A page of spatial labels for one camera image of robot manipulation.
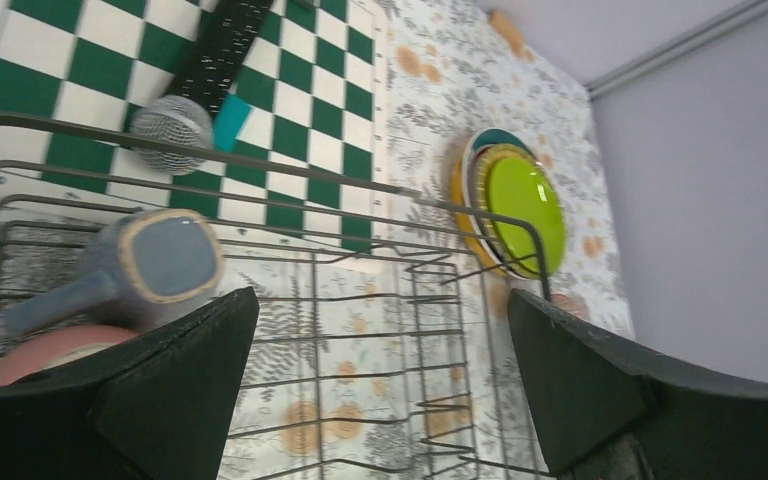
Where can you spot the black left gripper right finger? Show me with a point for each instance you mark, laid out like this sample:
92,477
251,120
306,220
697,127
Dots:
606,407

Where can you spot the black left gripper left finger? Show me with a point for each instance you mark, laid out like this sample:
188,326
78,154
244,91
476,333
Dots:
158,406

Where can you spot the small pink mug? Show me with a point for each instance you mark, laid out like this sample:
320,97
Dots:
574,305

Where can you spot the grey blue mug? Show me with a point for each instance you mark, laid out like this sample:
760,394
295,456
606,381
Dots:
142,271

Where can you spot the lime green plate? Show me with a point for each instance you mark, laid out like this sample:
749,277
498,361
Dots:
517,188

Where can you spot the yellow dotted plate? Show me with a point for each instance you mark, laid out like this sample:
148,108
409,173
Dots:
463,223

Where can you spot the white plate green red rim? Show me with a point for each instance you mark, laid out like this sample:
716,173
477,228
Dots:
478,143

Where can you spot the woven bamboo plate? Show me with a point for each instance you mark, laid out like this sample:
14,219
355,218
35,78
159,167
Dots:
481,168

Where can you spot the large pink mug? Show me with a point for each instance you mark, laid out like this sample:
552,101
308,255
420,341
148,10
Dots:
58,347

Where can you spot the teal block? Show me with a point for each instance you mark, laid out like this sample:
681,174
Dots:
229,121

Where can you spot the green white chessboard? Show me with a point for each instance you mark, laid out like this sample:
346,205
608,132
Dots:
313,79

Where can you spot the black microphone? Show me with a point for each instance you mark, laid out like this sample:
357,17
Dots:
186,111

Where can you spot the right wooden cork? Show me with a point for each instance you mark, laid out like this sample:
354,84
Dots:
511,34

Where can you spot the black wire dish rack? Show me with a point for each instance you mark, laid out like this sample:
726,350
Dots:
373,364

